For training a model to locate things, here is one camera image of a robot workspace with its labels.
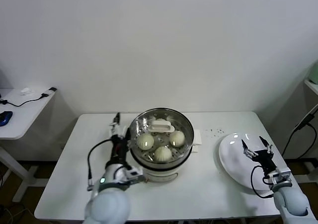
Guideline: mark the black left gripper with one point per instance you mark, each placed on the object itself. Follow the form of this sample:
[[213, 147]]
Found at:
[[119, 148]]

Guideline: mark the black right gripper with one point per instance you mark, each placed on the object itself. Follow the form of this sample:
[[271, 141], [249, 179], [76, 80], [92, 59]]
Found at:
[[267, 160]]

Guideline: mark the round glass pot lid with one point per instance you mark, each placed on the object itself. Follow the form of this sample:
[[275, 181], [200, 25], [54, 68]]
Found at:
[[161, 127]]

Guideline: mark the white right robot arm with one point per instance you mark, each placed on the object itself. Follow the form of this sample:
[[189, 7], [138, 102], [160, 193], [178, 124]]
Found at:
[[293, 204]]

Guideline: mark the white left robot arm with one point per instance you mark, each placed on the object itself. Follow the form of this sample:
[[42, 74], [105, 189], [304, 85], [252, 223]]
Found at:
[[109, 204]]

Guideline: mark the white round plate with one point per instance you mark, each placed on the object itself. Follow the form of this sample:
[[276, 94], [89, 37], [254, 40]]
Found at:
[[231, 159]]

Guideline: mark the white electric cooker base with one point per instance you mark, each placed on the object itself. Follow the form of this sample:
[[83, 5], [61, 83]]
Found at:
[[164, 174]]

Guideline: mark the white shelf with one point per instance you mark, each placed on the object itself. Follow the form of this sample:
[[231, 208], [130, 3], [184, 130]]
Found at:
[[313, 86]]

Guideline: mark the pale green container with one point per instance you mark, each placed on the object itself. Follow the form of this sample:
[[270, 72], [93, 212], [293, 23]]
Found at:
[[314, 72]]

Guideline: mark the white side desk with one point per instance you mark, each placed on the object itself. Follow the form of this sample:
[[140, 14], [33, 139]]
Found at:
[[22, 119]]

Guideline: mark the crumpled white tissue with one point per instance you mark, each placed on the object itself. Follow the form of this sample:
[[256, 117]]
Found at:
[[26, 91]]

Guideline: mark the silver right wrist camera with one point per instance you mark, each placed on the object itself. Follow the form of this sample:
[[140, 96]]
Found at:
[[280, 175]]

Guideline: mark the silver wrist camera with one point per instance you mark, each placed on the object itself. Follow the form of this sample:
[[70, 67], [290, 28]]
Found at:
[[134, 175], [280, 175]]

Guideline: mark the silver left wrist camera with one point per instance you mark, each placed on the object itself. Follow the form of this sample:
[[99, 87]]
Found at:
[[134, 175]]

